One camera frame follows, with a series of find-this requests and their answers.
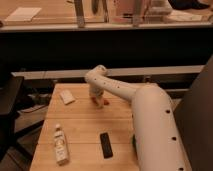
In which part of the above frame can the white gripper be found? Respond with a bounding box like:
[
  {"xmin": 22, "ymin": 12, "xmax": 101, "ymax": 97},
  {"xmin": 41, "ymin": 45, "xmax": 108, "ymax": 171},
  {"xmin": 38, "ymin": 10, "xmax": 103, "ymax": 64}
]
[{"xmin": 89, "ymin": 85, "xmax": 104, "ymax": 108}]

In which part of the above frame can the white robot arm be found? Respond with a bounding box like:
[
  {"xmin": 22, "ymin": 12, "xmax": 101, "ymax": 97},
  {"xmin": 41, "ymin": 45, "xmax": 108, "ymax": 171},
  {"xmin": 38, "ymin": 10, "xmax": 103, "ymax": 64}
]
[{"xmin": 84, "ymin": 65, "xmax": 192, "ymax": 171}]

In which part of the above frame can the clear plastic bottle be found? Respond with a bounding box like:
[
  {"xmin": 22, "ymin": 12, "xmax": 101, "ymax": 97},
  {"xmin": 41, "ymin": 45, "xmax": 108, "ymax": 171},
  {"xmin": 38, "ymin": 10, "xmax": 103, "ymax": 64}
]
[{"xmin": 54, "ymin": 124, "xmax": 69, "ymax": 165}]

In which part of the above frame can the white paper sheet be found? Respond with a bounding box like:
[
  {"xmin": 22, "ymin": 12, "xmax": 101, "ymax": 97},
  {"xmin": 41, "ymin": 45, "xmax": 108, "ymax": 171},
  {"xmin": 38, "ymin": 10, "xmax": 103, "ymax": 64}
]
[{"xmin": 6, "ymin": 7, "xmax": 41, "ymax": 22}]

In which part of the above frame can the black chair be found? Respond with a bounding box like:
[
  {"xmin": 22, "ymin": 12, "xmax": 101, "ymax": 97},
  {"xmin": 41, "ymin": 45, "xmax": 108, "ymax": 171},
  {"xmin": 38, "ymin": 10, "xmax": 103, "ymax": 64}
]
[{"xmin": 0, "ymin": 76, "xmax": 44, "ymax": 162}]

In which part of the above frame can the black remote control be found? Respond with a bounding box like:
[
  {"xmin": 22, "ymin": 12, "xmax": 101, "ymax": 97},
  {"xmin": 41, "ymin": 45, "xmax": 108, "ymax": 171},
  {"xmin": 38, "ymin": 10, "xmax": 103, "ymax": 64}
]
[{"xmin": 100, "ymin": 133, "xmax": 113, "ymax": 158}]

